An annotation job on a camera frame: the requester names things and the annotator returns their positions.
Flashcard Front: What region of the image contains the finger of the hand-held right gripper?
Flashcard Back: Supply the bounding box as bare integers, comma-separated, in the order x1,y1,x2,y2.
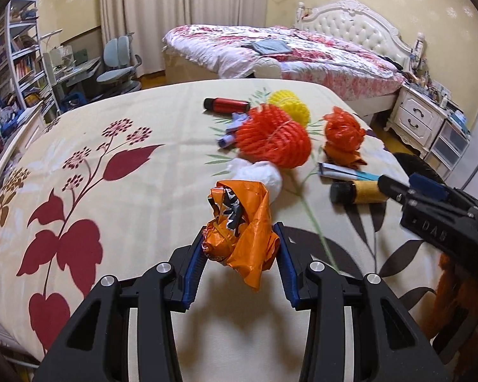
378,174,413,208
407,172,478,212

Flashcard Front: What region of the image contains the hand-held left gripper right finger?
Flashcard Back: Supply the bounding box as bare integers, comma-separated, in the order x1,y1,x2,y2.
273,222,449,382

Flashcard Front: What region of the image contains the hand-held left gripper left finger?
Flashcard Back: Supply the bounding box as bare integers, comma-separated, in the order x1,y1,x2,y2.
32,234,206,382

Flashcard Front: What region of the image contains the black lined trash bin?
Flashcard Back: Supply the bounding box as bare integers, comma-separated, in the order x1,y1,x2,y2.
392,152,449,186

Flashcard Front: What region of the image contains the yellow cylinder with black cap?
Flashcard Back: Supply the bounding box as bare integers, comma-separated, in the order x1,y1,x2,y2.
330,180,389,205

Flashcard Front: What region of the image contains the orange snack wrapper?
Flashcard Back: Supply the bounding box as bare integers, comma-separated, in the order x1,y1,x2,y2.
201,179,281,292

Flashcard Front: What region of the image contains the red plastic bag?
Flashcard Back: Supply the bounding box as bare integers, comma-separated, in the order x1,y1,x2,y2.
322,106,366,154

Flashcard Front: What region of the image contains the yellow foam fruit net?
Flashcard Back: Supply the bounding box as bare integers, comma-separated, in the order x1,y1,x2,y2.
268,89,311,128

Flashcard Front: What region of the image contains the clear plastic drawer unit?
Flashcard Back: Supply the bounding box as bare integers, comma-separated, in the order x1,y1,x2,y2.
430,119,471,170

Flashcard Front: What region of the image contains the blue white tube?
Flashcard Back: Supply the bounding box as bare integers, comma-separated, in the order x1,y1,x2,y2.
318,162,381,181

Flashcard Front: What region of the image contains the orange fuzzy cloth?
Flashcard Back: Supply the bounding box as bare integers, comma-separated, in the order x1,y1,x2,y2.
430,252,478,367

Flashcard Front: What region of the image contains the orange crumpled packet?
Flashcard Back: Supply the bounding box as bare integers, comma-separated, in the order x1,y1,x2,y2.
322,145,368,168

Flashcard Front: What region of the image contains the white carved nightstand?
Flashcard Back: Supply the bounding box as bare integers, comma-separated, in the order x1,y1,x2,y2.
383,85,453,158

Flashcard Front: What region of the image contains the white crumpled tissue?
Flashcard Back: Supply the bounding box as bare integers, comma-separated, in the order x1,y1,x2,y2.
227,157,283,202

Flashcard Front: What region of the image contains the cluster of small bottles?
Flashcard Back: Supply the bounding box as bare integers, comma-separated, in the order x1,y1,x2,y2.
408,48,468,124

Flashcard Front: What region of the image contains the orange foam fruit net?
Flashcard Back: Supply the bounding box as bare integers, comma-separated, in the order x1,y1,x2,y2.
236,103,312,168

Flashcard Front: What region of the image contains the small purple white tube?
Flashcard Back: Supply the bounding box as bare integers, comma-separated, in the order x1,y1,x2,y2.
217,133,240,150

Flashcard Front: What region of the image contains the purple plastic piece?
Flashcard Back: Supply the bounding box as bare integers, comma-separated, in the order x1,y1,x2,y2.
225,112,250,133

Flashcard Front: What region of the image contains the white bed with tufted headboard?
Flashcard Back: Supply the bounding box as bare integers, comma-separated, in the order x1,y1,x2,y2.
162,0,425,118

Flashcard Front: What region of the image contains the red cylinder with black cap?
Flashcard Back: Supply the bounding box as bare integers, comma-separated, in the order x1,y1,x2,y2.
203,97,251,115

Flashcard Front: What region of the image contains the grey folded cloth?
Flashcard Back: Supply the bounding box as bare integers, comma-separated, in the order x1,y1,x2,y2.
241,40,293,55

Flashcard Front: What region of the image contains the blue crate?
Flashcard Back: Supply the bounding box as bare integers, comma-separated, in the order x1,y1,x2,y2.
60,92,84,108

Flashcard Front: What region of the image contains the pink floral quilt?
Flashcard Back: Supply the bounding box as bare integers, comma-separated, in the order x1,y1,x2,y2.
162,24,407,100

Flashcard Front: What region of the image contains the grey swivel chair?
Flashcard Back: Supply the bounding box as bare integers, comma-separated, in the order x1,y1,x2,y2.
96,35,143,95

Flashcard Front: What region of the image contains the grey study desk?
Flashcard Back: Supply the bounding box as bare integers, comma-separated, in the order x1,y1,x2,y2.
44,44,102,108

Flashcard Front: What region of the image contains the beige curtain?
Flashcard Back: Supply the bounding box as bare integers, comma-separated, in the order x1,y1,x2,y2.
99,0,269,84

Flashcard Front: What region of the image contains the white bookshelf with books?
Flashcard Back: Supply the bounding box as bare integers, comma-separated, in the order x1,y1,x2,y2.
0,0,58,128

